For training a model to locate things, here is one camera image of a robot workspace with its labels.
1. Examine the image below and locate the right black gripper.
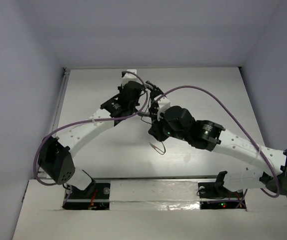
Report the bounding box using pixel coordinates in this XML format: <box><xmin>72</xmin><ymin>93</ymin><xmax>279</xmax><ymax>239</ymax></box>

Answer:
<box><xmin>148</xmin><ymin>110</ymin><xmax>188</xmax><ymax>142</ymax></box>

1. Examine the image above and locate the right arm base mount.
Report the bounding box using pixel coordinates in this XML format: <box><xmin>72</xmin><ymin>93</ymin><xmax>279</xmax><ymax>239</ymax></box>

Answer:
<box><xmin>196</xmin><ymin>171</ymin><xmax>247</xmax><ymax>210</ymax></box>

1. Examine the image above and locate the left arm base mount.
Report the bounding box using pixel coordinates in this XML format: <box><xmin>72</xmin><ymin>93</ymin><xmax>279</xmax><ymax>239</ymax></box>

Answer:
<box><xmin>62</xmin><ymin>180</ymin><xmax>111</xmax><ymax>211</ymax></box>

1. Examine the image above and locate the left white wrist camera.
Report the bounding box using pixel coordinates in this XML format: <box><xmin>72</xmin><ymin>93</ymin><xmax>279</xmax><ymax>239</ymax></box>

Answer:
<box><xmin>121</xmin><ymin>69</ymin><xmax>137</xmax><ymax>87</ymax></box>

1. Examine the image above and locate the black headset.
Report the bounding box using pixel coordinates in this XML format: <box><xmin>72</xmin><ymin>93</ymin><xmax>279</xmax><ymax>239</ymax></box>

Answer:
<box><xmin>138</xmin><ymin>80</ymin><xmax>164</xmax><ymax>123</ymax></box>

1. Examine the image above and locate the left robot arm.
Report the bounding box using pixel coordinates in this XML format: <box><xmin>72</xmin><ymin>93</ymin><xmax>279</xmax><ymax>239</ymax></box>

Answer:
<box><xmin>37</xmin><ymin>80</ymin><xmax>147</xmax><ymax>197</ymax></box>

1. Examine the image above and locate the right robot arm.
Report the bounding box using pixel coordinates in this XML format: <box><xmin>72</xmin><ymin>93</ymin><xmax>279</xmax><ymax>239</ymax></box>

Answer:
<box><xmin>148</xmin><ymin>106</ymin><xmax>287</xmax><ymax>197</ymax></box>

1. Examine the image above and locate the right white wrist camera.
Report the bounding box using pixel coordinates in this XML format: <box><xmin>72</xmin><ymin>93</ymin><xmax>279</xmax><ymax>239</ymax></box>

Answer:
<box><xmin>153</xmin><ymin>95</ymin><xmax>171</xmax><ymax>121</ymax></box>

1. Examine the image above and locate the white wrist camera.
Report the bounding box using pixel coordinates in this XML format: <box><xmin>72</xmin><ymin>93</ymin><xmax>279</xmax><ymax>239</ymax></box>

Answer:
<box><xmin>153</xmin><ymin>95</ymin><xmax>171</xmax><ymax>121</ymax></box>
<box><xmin>121</xmin><ymin>69</ymin><xmax>137</xmax><ymax>87</ymax></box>

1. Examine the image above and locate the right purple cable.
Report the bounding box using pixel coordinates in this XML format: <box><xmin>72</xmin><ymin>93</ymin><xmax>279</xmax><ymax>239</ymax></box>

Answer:
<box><xmin>158</xmin><ymin>85</ymin><xmax>282</xmax><ymax>208</ymax></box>

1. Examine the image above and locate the metal rail with tape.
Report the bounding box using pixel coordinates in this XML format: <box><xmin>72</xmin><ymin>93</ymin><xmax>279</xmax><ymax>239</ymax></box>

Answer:
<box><xmin>63</xmin><ymin>176</ymin><xmax>249</xmax><ymax>211</ymax></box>

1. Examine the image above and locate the thin black headset cable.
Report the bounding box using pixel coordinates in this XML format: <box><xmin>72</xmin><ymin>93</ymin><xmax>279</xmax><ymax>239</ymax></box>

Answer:
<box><xmin>139</xmin><ymin>99</ymin><xmax>167</xmax><ymax>156</ymax></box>

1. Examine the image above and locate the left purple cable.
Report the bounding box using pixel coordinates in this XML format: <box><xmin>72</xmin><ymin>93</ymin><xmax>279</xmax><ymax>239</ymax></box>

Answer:
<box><xmin>33</xmin><ymin>71</ymin><xmax>151</xmax><ymax>187</ymax></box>

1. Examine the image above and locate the purple cable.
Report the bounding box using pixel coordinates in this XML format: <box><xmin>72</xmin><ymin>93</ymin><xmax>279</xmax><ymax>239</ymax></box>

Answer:
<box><xmin>158</xmin><ymin>85</ymin><xmax>282</xmax><ymax>208</ymax></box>
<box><xmin>33</xmin><ymin>71</ymin><xmax>151</xmax><ymax>187</ymax></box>

